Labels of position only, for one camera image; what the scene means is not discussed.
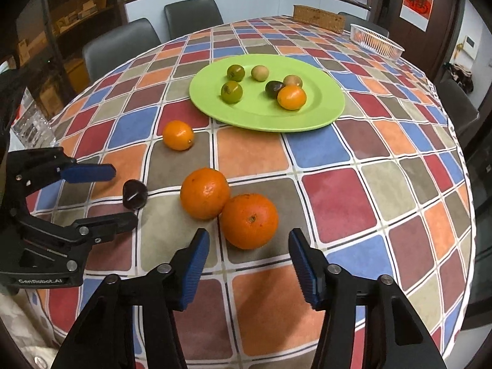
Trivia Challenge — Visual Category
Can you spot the white counter cabinet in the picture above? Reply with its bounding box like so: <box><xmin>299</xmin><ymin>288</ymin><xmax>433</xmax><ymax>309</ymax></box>
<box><xmin>124</xmin><ymin>0</ymin><xmax>373</xmax><ymax>41</ymax></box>

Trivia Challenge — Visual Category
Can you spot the black and white bag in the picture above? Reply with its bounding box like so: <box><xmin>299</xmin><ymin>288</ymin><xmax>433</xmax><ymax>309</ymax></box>
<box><xmin>448</xmin><ymin>63</ymin><xmax>475</xmax><ymax>93</ymax></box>

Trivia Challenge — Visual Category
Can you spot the large orange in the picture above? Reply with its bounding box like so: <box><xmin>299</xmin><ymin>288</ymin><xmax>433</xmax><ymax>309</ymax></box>
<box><xmin>219</xmin><ymin>194</ymin><xmax>279</xmax><ymax>250</ymax></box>

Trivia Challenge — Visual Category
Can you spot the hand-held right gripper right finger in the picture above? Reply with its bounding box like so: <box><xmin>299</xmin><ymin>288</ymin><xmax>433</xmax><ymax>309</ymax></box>
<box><xmin>288</xmin><ymin>228</ymin><xmax>448</xmax><ymax>369</ymax></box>

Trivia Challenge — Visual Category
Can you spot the wicker box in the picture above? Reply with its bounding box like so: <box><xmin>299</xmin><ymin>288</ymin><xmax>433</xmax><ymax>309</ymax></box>
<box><xmin>293</xmin><ymin>5</ymin><xmax>346</xmax><ymax>34</ymax></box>

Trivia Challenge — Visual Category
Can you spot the dark wooden door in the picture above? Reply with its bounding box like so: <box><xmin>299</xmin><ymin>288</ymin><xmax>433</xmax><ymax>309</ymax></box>
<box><xmin>371</xmin><ymin>0</ymin><xmax>462</xmax><ymax>81</ymax></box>

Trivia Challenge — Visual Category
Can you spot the red and white door poster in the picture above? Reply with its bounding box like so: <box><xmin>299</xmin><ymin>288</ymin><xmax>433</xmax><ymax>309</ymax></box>
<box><xmin>399</xmin><ymin>0</ymin><xmax>437</xmax><ymax>32</ymax></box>

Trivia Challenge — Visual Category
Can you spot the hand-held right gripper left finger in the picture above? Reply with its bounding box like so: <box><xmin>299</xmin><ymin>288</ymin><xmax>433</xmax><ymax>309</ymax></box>
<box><xmin>50</xmin><ymin>228</ymin><xmax>211</xmax><ymax>369</ymax></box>

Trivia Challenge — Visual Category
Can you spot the wooden shelf unit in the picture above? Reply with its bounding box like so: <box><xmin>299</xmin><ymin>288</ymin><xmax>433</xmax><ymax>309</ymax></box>
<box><xmin>11</xmin><ymin>0</ymin><xmax>127</xmax><ymax>116</ymax></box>

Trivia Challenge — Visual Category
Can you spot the clear plastic water bottle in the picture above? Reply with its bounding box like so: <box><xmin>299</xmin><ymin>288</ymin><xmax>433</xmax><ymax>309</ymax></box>
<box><xmin>11</xmin><ymin>85</ymin><xmax>58</xmax><ymax>149</ymax></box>

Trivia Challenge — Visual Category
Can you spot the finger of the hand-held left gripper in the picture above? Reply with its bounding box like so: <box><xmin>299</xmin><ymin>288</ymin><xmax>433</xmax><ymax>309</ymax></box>
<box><xmin>58</xmin><ymin>211</ymin><xmax>139</xmax><ymax>251</ymax></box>
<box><xmin>8</xmin><ymin>147</ymin><xmax>117</xmax><ymax>200</ymax></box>

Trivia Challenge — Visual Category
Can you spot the small oval orange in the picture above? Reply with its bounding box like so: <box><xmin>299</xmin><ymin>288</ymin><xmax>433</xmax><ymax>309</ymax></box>
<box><xmin>277</xmin><ymin>85</ymin><xmax>307</xmax><ymax>110</ymax></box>

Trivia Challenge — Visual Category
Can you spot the medium orange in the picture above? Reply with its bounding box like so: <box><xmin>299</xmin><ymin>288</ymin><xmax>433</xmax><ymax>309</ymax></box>
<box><xmin>180</xmin><ymin>168</ymin><xmax>231</xmax><ymax>220</ymax></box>

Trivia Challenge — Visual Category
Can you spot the grey chair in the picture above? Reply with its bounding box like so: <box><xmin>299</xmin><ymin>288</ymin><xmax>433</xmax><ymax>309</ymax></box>
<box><xmin>434</xmin><ymin>80</ymin><xmax>480</xmax><ymax>147</ymax></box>
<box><xmin>164</xmin><ymin>0</ymin><xmax>224</xmax><ymax>40</ymax></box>
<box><xmin>82</xmin><ymin>18</ymin><xmax>162</xmax><ymax>83</ymax></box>
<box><xmin>338</xmin><ymin>11</ymin><xmax>390</xmax><ymax>39</ymax></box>

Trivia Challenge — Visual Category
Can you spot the small round orange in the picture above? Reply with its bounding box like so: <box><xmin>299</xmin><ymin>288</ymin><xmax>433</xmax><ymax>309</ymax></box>
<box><xmin>162</xmin><ymin>120</ymin><xmax>195</xmax><ymax>151</ymax></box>

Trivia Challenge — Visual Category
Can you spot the white plastic basket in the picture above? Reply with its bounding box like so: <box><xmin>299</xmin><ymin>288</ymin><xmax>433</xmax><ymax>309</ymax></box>
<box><xmin>350</xmin><ymin>23</ymin><xmax>406</xmax><ymax>61</ymax></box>

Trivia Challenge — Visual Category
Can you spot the green plate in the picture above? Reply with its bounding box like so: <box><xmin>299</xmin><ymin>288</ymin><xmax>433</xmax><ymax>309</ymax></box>
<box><xmin>188</xmin><ymin>54</ymin><xmax>345</xmax><ymax>133</ymax></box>

